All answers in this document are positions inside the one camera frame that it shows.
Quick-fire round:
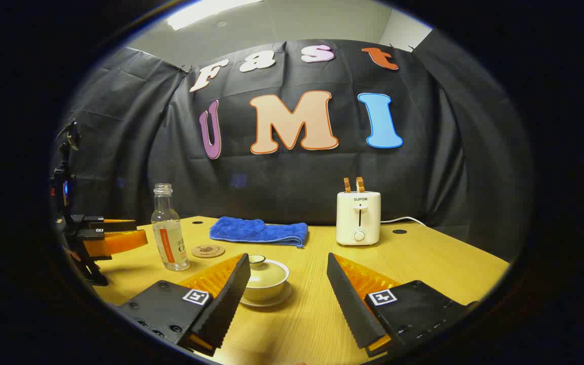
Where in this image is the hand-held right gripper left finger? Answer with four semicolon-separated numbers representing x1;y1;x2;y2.
115;252;252;357

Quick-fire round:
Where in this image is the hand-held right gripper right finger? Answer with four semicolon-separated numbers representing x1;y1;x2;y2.
326;252;480;358

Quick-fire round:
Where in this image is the clear water bottle orange label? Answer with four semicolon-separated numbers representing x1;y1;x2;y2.
151;184;190;271

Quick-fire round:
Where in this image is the cream teacup lid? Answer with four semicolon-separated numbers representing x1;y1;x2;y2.
245;255;290;288

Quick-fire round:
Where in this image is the round brown coaster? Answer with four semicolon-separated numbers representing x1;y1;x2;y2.
191;244;226;259

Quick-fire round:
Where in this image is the cream saucer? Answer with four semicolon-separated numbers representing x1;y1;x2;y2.
240;281;293;308

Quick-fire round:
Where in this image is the blue folded towel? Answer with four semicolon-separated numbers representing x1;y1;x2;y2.
209;216;309;248

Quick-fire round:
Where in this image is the white toaster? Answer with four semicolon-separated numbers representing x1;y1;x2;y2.
336;191;382;247

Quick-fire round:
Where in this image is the black backdrop cloth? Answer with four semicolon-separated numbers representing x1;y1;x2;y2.
54;40;533;264

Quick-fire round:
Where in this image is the white toaster cable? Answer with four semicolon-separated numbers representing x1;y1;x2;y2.
381;216;427;227

